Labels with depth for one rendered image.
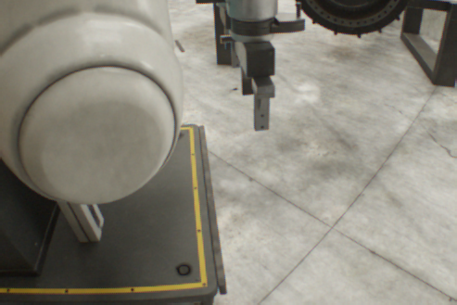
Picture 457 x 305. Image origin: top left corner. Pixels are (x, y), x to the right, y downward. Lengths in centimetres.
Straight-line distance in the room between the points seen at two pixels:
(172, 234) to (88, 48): 71
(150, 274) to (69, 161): 62
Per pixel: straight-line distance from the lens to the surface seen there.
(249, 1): 51
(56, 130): 18
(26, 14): 21
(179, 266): 79
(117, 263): 83
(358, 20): 128
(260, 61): 52
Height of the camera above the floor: 99
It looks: 33 degrees down
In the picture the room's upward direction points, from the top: 3 degrees counter-clockwise
